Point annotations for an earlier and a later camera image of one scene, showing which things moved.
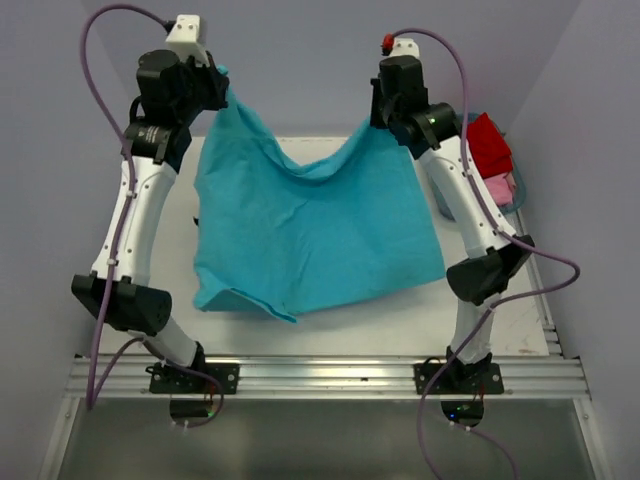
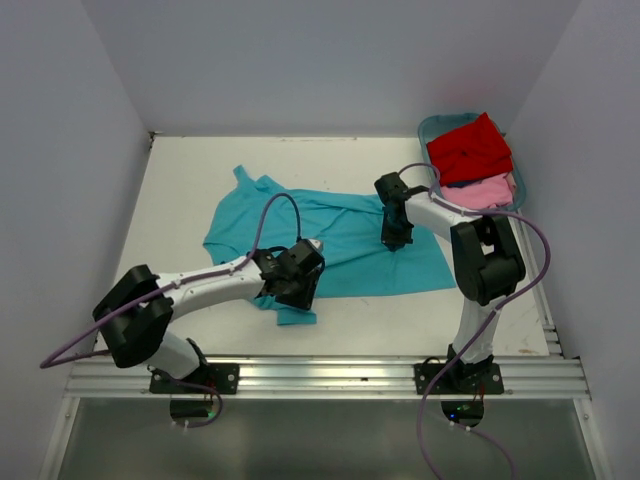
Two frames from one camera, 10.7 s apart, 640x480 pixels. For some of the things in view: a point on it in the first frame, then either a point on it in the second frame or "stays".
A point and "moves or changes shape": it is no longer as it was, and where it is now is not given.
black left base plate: [164, 380] stays
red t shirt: [488, 146] stays
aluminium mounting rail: [336, 376] stays
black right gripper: [377, 118] to [394, 241]
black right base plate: [457, 379] stays
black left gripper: [215, 80] to [304, 299]
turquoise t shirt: [272, 240] moves or changes shape
